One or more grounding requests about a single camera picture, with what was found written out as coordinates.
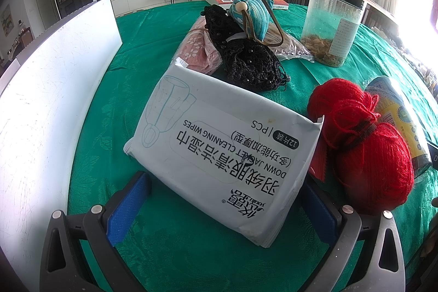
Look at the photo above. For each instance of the yellow and blue snack packet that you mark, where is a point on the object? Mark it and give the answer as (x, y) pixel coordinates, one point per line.
(397, 110)

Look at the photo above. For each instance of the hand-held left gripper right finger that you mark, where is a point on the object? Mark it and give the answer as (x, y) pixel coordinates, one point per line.
(320, 213)

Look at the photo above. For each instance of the pink patterned packet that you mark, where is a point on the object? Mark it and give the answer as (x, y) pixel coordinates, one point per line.
(195, 49)

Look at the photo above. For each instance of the red paper packet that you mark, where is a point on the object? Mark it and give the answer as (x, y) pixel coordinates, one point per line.
(318, 163)

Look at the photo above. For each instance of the white storage box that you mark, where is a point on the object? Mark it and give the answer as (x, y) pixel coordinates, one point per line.
(51, 107)

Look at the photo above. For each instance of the white wet wipes pack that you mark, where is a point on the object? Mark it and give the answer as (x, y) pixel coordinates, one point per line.
(222, 141)

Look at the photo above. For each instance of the black lace beaded cloth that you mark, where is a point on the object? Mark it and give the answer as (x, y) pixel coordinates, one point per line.
(246, 56)

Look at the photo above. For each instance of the clear plastic jar black lid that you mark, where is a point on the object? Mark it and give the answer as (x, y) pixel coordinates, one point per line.
(325, 21)

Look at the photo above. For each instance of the red yarn ball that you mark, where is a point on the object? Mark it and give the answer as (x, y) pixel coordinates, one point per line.
(369, 155)

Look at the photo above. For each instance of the clear bag of sticks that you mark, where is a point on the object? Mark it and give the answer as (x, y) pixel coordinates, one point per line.
(292, 46)

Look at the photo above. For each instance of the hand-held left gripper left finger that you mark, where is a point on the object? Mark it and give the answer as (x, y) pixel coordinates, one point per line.
(128, 206)

